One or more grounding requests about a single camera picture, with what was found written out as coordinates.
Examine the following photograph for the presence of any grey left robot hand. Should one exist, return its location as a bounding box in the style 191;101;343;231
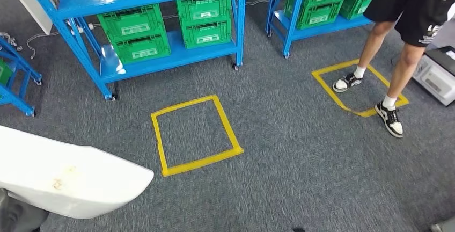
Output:
0;188;50;232

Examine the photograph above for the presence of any white moulded shell part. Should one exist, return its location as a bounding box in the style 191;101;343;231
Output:
0;125;155;220

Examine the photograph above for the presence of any yellow floor tape square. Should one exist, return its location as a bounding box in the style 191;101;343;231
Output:
311;58;409;119
150;94;245;178

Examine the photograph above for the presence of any office chair chrome base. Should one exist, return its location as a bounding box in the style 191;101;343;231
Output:
0;32;23;52

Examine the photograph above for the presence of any standing person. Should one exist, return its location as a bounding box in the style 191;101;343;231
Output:
332;0;455;139

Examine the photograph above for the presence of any grey equipment box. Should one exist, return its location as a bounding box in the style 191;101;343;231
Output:
412;45;455;107

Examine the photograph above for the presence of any white panel desk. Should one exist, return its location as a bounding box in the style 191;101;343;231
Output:
0;0;54;36

